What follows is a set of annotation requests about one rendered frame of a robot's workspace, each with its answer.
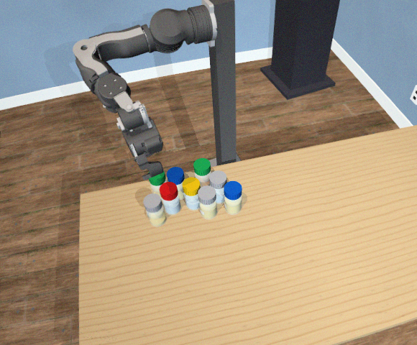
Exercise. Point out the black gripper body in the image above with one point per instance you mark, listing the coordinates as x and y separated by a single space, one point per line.
145 138

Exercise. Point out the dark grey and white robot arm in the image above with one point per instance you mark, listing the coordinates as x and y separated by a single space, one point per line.
168 30

